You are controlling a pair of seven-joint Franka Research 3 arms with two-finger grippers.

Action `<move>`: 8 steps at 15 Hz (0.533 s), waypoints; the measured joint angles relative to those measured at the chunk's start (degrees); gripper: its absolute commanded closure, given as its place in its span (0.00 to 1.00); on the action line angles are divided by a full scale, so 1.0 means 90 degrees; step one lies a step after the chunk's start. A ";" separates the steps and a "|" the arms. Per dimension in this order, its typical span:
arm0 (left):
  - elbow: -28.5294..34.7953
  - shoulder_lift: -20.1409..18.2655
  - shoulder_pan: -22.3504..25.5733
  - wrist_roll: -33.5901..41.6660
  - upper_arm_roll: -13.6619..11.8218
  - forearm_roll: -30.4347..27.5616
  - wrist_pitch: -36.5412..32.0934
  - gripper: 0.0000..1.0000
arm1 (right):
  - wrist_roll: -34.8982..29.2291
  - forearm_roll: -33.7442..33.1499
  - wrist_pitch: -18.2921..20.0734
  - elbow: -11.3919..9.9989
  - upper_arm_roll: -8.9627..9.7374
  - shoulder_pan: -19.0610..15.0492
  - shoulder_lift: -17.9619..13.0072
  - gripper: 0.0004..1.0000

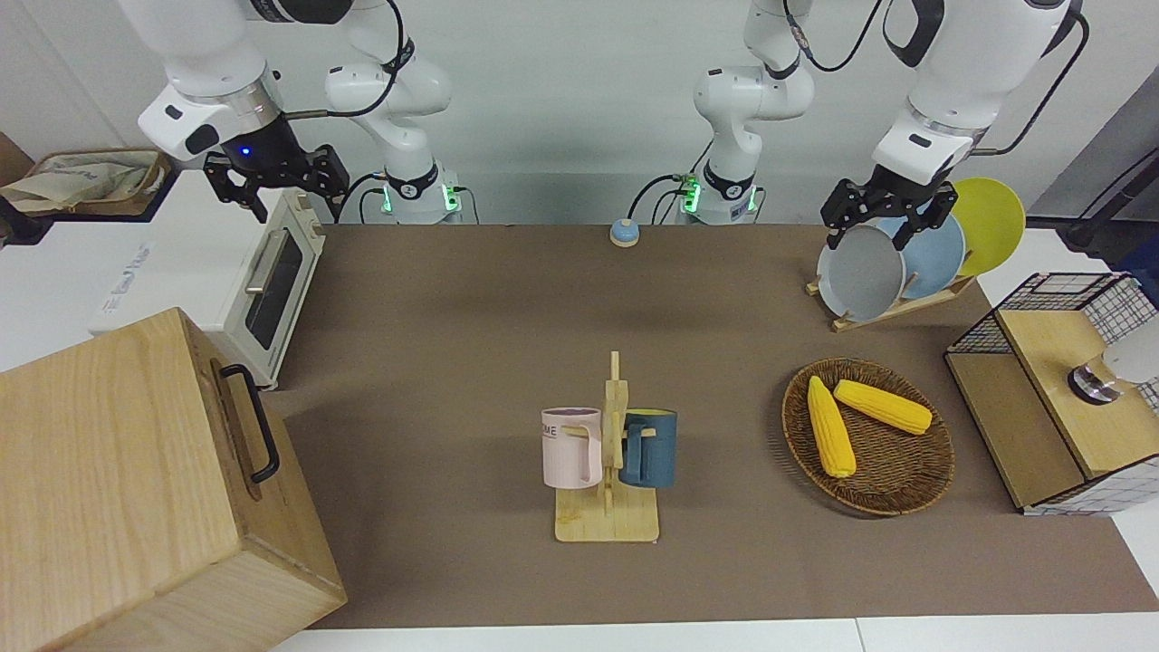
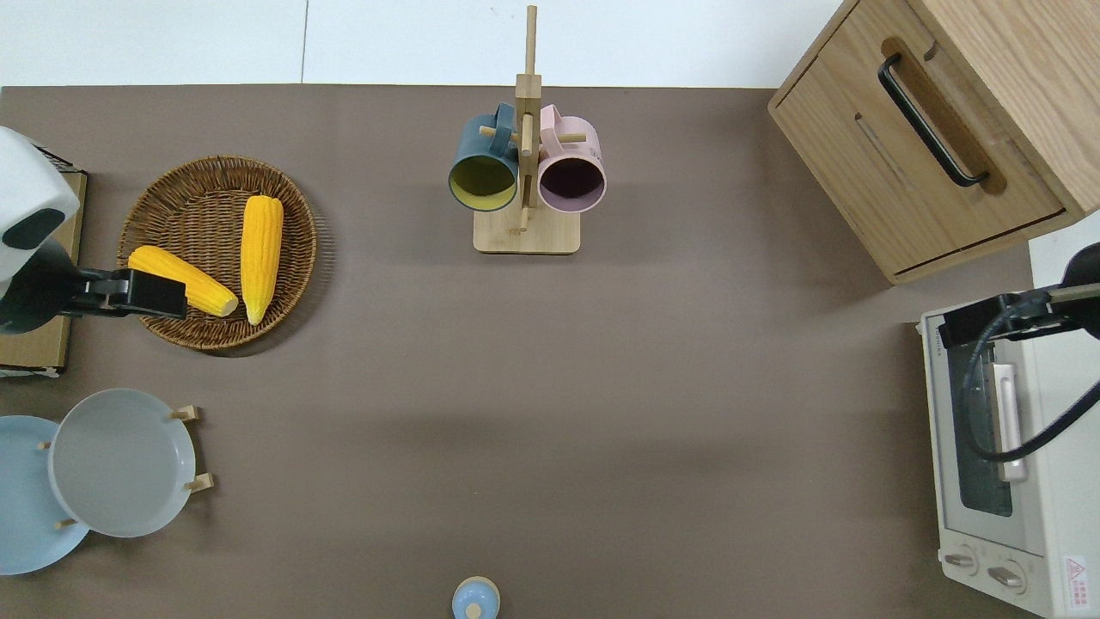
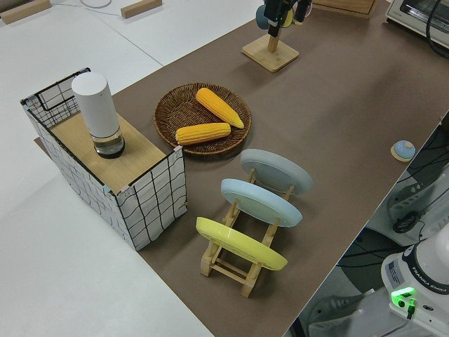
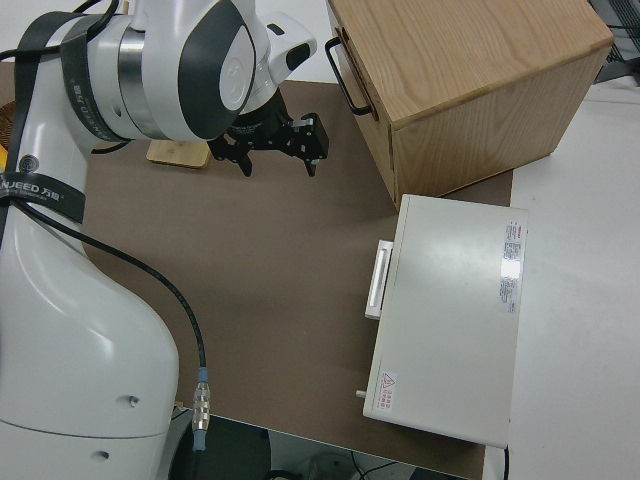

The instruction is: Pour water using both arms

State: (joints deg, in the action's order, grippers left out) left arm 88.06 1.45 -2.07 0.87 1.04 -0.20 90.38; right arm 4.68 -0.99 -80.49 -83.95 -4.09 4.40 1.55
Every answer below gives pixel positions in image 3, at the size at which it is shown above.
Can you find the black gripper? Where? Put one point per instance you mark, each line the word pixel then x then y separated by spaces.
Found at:
pixel 277 10

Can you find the pink mug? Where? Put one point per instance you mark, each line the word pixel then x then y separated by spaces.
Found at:
pixel 307 11

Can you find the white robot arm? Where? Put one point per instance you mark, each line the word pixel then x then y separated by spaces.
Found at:
pixel 421 267

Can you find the blue mug yellow inside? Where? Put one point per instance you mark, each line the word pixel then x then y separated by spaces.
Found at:
pixel 260 17

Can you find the wooden mug tree stand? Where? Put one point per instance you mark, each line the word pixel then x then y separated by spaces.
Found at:
pixel 271 56

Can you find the large wooden box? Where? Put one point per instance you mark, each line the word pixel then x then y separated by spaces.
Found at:
pixel 343 6

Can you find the yellow corn cob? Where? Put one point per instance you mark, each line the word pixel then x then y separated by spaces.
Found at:
pixel 219 107
pixel 203 134

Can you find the brown table mat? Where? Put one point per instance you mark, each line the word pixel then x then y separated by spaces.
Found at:
pixel 333 123

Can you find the cream toaster oven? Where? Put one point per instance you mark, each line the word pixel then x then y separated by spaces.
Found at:
pixel 414 14

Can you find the brown wicker basket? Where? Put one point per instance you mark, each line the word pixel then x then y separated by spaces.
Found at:
pixel 175 116

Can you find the wooden block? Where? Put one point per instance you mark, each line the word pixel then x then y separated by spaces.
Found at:
pixel 24 11
pixel 140 8

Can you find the grey plate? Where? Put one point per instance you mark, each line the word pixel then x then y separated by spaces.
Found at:
pixel 277 172

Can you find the blue service bell wooden base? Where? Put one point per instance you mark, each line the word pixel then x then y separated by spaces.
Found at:
pixel 403 150

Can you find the light blue plate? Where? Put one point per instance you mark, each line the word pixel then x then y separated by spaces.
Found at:
pixel 259 203

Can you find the white round disc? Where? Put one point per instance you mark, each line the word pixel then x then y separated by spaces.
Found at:
pixel 95 4

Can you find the white power strip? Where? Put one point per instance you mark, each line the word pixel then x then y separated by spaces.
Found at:
pixel 333 309
pixel 403 201

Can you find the yellow plate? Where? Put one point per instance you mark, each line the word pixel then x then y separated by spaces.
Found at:
pixel 238 242

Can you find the wooden plate rack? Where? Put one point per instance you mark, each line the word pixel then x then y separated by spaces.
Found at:
pixel 228 270

